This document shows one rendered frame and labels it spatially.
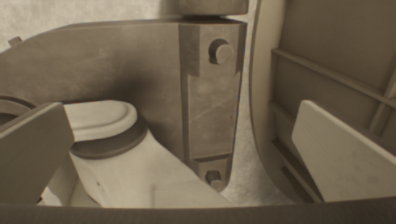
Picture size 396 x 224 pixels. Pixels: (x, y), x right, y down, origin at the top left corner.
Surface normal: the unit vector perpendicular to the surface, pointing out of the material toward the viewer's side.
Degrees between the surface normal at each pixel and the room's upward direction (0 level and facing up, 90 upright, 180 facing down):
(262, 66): 0
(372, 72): 90
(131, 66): 0
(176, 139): 0
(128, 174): 90
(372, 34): 90
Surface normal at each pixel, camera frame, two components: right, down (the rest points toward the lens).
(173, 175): 0.00, -0.88
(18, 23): 0.22, 0.47
